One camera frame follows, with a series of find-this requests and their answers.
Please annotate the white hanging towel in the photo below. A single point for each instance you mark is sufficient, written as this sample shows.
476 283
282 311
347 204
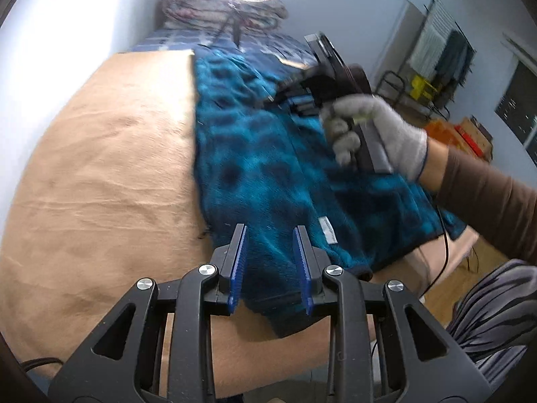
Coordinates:
432 37

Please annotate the blue fleece garment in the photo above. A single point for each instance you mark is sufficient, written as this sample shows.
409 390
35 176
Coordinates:
251 168

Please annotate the blue checkered bedsheet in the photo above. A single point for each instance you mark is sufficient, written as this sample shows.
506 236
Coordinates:
180 40

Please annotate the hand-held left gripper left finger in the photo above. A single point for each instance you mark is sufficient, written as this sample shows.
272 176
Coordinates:
236 270

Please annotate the dark hanging garment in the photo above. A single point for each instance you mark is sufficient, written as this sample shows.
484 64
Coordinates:
455 56

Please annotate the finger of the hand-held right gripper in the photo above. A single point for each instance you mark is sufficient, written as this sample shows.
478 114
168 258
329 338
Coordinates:
289 88

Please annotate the clothes drying rack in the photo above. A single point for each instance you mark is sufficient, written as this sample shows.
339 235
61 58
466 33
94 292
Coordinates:
436 16

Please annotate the folded floral quilt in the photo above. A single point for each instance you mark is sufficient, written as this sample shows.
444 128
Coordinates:
188 10

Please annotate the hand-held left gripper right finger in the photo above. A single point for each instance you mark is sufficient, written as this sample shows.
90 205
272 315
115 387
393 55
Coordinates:
303 270

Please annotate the dark wall poster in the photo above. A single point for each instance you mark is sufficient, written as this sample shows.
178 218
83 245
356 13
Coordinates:
518 100

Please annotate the black metal chair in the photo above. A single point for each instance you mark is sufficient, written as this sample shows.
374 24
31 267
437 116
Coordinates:
392 88

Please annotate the person's right hand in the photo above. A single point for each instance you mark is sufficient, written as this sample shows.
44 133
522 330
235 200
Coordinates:
390 126

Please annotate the cardboard box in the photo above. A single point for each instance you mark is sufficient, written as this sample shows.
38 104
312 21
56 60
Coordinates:
474 138

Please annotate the tan blanket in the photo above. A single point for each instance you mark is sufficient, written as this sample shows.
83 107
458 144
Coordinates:
105 155

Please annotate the person's grey striped pants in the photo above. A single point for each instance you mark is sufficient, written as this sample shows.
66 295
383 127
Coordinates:
499 315

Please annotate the person's right forearm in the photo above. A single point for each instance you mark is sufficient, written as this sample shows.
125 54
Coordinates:
482 205

